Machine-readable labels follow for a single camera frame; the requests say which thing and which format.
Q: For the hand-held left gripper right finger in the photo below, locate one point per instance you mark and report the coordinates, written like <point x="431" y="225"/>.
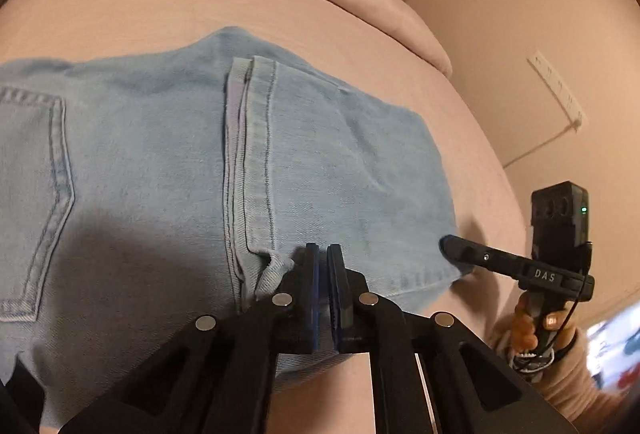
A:
<point x="339" y="304"/>

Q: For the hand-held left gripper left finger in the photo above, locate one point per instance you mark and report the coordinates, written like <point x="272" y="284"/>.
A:
<point x="312" y="299"/>

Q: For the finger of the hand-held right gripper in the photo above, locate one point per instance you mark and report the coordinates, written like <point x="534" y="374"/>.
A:
<point x="480" y="256"/>

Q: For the light blue denim pants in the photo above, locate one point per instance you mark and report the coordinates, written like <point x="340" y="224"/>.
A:
<point x="150" y="164"/>

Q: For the person's right forearm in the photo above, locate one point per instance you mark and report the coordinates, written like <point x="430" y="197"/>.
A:
<point x="575" y="381"/>

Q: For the person's right hand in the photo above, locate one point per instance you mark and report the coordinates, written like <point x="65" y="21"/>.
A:
<point x="525" y="326"/>

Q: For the white power strip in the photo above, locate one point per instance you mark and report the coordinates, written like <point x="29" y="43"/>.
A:
<point x="557" y="87"/>

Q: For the pink bed sheet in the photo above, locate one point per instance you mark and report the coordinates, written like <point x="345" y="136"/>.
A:
<point x="150" y="4"/>

